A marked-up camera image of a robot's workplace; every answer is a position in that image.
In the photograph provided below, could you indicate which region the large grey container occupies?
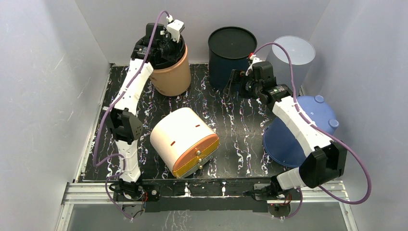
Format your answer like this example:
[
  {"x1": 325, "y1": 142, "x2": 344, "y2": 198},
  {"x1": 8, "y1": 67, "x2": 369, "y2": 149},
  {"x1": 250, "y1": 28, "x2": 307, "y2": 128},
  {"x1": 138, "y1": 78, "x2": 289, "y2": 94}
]
[{"x1": 266, "y1": 36, "x2": 316, "y2": 92}]

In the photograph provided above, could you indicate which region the blue plastic bucket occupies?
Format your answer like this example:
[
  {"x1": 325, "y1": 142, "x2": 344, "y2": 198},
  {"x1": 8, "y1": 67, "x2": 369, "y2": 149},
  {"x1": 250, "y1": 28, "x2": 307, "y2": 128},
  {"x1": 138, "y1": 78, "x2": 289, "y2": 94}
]
[{"x1": 263, "y1": 95, "x2": 339, "y2": 167}]

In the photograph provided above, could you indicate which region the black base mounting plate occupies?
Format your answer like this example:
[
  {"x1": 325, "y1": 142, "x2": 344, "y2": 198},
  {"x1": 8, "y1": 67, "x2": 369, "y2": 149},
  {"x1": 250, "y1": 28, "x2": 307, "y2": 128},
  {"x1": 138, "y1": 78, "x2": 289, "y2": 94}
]
[{"x1": 108, "y1": 177, "x2": 300, "y2": 213}]

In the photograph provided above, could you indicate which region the white orange drawer box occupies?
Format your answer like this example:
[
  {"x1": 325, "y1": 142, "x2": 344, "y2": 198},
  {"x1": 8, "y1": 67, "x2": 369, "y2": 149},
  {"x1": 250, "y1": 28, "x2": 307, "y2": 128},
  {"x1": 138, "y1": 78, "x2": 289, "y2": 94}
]
[{"x1": 150, "y1": 107, "x2": 219, "y2": 179}]

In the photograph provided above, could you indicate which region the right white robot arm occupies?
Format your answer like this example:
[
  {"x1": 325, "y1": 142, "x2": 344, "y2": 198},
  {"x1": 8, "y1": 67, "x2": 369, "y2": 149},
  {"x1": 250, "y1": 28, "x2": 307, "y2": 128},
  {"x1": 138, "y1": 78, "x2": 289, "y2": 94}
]
[{"x1": 223, "y1": 61, "x2": 347, "y2": 199}]

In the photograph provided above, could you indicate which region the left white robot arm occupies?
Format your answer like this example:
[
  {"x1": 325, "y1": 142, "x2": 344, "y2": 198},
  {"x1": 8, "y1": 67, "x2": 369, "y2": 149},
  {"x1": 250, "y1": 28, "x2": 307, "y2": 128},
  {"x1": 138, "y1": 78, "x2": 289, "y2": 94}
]
[{"x1": 105, "y1": 20, "x2": 191, "y2": 200}]

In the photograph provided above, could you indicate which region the tan bucket black rim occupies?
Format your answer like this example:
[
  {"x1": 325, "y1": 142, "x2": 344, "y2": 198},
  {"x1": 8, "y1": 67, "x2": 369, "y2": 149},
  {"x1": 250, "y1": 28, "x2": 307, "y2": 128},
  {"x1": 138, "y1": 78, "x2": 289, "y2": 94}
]
[{"x1": 146, "y1": 44, "x2": 191, "y2": 96}]

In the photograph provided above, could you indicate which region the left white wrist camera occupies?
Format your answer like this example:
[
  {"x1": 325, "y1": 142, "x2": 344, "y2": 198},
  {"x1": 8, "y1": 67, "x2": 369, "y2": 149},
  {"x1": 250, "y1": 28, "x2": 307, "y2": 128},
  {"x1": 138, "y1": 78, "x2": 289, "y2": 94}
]
[{"x1": 166, "y1": 15, "x2": 185, "y2": 43}]

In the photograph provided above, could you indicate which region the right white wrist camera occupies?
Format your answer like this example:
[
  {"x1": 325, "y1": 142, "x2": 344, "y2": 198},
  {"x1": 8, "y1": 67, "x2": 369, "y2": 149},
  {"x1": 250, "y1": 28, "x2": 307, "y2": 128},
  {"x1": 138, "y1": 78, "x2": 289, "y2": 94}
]
[{"x1": 247, "y1": 53, "x2": 263, "y2": 73}]

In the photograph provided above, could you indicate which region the aluminium frame rail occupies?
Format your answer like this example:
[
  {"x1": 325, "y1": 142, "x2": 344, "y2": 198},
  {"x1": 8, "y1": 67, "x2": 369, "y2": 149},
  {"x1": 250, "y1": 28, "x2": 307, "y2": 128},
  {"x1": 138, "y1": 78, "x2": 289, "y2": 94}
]
[{"x1": 55, "y1": 180, "x2": 358, "y2": 231}]

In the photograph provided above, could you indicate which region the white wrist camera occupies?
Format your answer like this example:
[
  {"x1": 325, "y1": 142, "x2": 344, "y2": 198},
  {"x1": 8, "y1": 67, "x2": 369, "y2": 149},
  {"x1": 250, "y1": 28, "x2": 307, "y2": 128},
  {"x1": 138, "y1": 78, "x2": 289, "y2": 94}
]
[
  {"x1": 247, "y1": 53, "x2": 263, "y2": 73},
  {"x1": 166, "y1": 15, "x2": 185, "y2": 43}
]

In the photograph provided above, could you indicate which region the dark navy bucket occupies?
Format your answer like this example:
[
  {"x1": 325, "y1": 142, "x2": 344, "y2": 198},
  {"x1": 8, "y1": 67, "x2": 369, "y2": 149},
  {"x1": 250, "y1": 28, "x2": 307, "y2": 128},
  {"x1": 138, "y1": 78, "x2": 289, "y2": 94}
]
[{"x1": 208, "y1": 26, "x2": 257, "y2": 90}]

